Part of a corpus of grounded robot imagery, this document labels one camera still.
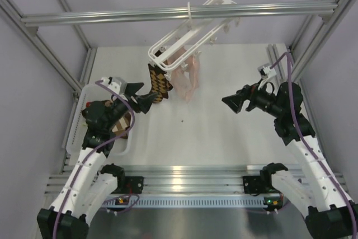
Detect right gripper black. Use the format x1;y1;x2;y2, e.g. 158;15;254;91
223;78;284;118

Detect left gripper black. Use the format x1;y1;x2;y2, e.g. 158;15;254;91
104;82;157;130

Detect brown yellow argyle sock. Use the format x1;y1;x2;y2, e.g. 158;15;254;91
148;64;173;104

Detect brown beige striped sock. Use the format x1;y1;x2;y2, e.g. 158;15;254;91
112;112;131;139

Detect white plastic clip hanger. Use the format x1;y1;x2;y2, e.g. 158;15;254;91
148;0;240;79

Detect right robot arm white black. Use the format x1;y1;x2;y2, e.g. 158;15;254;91
222;82;357;238

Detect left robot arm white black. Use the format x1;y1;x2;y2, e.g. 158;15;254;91
37;77;158;238

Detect pink sheer socks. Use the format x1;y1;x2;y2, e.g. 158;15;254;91
170;55;200;102

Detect white plastic basket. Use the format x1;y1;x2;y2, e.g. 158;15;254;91
66;83;132;159

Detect aluminium crossbar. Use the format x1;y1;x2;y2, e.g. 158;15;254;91
21;0;338;26

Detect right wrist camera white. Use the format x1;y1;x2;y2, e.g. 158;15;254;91
257;63;277;80

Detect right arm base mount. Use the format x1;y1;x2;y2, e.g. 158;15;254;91
242;176;266;196

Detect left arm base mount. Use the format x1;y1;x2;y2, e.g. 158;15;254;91
119;176;144;194

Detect slotted cable duct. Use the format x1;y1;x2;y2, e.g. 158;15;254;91
102;195;282;209

